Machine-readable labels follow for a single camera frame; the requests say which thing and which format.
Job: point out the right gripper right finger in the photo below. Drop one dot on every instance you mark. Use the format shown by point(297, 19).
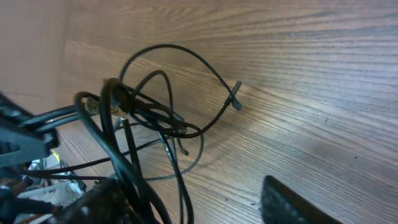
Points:
point(281, 205)

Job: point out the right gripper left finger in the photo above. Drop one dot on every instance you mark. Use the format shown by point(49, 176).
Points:
point(105, 203)

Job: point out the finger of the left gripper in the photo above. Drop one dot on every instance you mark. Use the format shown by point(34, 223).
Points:
point(18, 144)

